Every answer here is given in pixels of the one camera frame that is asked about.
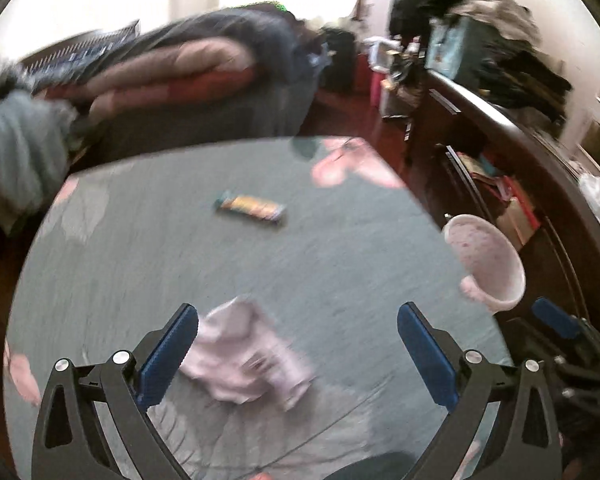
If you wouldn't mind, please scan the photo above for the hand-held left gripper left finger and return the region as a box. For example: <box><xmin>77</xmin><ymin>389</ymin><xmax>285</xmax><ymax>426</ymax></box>
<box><xmin>31</xmin><ymin>302</ymin><xmax>201</xmax><ymax>480</ymax></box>

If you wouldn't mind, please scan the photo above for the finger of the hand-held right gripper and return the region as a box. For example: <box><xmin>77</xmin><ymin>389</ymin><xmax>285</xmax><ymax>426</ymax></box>
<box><xmin>531</xmin><ymin>296</ymin><xmax>600</xmax><ymax>362</ymax></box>

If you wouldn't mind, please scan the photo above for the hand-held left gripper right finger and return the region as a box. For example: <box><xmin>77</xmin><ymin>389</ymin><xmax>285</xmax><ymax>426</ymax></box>
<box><xmin>396</xmin><ymin>302</ymin><xmax>563</xmax><ymax>480</ymax></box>

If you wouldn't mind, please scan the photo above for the pale pink wrapper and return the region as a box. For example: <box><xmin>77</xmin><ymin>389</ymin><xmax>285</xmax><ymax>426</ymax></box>
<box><xmin>179</xmin><ymin>296</ymin><xmax>315</xmax><ymax>412</ymax></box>

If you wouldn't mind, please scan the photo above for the pink bowl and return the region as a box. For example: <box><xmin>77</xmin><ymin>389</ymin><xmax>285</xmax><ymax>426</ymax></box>
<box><xmin>441</xmin><ymin>213</ymin><xmax>527</xmax><ymax>310</ymax></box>

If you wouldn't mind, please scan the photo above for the row of books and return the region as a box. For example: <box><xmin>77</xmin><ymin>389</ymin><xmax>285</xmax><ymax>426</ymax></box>
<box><xmin>454</xmin><ymin>151</ymin><xmax>542</xmax><ymax>247</ymax></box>

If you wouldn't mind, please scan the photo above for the grey floral tablecloth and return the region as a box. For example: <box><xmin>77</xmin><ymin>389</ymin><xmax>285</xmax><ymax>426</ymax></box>
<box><xmin>2</xmin><ymin>135</ymin><xmax>513</xmax><ymax>480</ymax></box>

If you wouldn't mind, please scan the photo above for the colourful snack bar wrapper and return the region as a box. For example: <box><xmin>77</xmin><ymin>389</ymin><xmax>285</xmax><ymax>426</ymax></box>
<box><xmin>213</xmin><ymin>190</ymin><xmax>287</xmax><ymax>226</ymax></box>

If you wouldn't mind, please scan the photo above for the dark wooden cabinet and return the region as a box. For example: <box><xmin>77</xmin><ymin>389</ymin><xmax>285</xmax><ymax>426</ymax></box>
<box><xmin>409</xmin><ymin>71</ymin><xmax>600</xmax><ymax>323</ymax></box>

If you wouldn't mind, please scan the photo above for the black clothes pile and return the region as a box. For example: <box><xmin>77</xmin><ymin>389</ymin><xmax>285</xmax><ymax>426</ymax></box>
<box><xmin>479</xmin><ymin>34</ymin><xmax>574</xmax><ymax>127</ymax></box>

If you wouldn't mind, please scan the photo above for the dark bed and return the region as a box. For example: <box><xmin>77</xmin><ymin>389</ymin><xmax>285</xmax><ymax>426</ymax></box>
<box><xmin>70</xmin><ymin>72</ymin><xmax>321</xmax><ymax>171</ymax></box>

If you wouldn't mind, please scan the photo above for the red bag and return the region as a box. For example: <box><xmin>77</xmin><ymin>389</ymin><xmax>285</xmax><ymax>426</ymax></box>
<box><xmin>369</xmin><ymin>71</ymin><xmax>385</xmax><ymax>109</ymax></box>

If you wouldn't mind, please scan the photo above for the black handbag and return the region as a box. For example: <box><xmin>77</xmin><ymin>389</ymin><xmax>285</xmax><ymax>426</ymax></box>
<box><xmin>386</xmin><ymin>54</ymin><xmax>427</xmax><ymax>112</ymax></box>

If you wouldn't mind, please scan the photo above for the teal storage box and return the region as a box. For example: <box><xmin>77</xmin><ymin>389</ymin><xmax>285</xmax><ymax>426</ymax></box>
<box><xmin>426</xmin><ymin>16</ymin><xmax>487</xmax><ymax>84</ymax></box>

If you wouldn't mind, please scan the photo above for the white container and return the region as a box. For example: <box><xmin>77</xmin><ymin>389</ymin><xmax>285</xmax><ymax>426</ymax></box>
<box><xmin>369</xmin><ymin>36</ymin><xmax>402</xmax><ymax>69</ymax></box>

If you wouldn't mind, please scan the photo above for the star print pillow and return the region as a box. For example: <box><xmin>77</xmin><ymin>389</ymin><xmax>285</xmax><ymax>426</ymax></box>
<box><xmin>19</xmin><ymin>20</ymin><xmax>142</xmax><ymax>92</ymax></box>

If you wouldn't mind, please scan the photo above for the black suitcase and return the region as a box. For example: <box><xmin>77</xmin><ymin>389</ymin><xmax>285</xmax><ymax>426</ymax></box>
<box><xmin>324</xmin><ymin>26</ymin><xmax>357</xmax><ymax>94</ymax></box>

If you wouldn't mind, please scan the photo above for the white pink clothes pile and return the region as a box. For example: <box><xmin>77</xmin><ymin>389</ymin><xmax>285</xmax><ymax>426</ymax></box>
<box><xmin>454</xmin><ymin>0</ymin><xmax>540</xmax><ymax>37</ymax></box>

